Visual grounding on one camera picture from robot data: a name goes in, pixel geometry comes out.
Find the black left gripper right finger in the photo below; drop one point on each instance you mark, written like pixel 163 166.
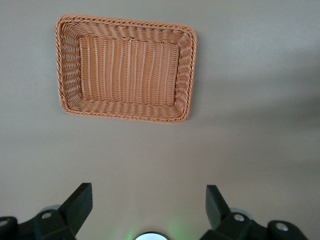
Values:
pixel 222 210

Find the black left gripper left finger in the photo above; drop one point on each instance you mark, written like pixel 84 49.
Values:
pixel 72 210

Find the brown wicker basket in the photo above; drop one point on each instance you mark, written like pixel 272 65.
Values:
pixel 128 72

